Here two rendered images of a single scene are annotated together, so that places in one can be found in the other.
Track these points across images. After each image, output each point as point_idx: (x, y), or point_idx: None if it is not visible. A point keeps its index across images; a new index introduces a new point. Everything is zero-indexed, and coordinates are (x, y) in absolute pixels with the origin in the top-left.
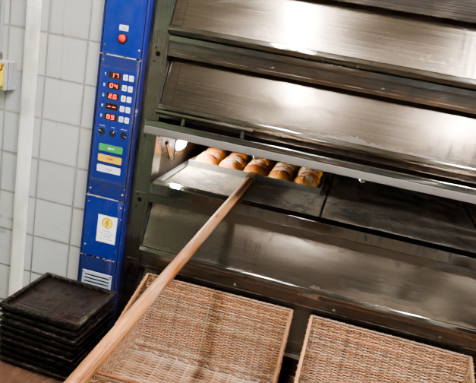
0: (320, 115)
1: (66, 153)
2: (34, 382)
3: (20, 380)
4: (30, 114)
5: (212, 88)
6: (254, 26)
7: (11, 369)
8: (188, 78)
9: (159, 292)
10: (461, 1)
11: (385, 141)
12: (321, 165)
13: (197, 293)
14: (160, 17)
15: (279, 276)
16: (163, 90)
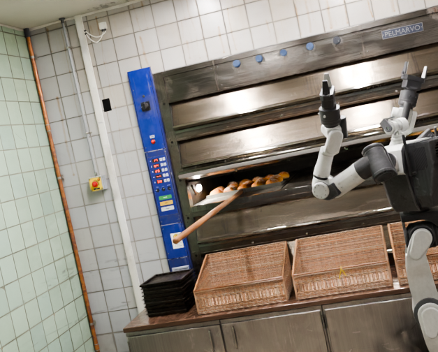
0: (258, 139)
1: (143, 210)
2: (170, 316)
3: (163, 318)
4: (119, 197)
5: (204, 147)
6: (212, 111)
7: (156, 317)
8: (191, 148)
9: (210, 215)
10: (297, 65)
11: (293, 138)
12: (265, 158)
13: (235, 253)
14: (167, 125)
15: (272, 226)
16: (181, 158)
